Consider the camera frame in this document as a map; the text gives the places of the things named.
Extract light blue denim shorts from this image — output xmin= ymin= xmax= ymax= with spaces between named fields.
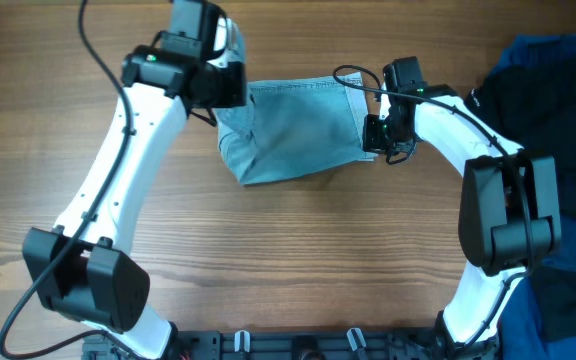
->
xmin=214 ymin=76 xmax=376 ymax=185

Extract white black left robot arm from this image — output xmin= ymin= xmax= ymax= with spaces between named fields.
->
xmin=22 ymin=45 xmax=248 ymax=359

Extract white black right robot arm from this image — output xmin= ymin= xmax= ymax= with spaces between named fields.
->
xmin=363 ymin=82 xmax=561 ymax=359

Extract black garment with white print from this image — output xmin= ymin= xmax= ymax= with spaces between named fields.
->
xmin=465 ymin=53 xmax=576 ymax=341

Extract dark blue garment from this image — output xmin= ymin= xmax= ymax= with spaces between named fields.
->
xmin=466 ymin=34 xmax=576 ymax=359

